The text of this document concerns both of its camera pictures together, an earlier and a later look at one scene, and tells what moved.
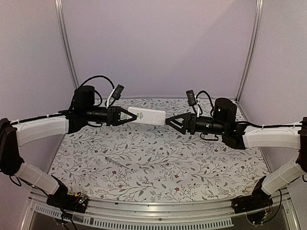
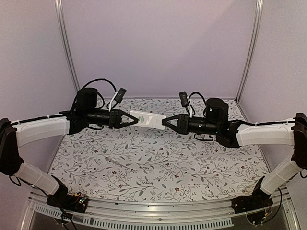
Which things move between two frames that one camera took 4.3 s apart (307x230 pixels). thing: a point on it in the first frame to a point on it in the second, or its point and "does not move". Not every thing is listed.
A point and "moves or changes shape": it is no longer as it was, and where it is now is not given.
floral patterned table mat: (145, 162) does not move
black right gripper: (191, 122) does not move
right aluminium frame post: (257, 30) does not move
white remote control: (149, 116) moves or changes shape
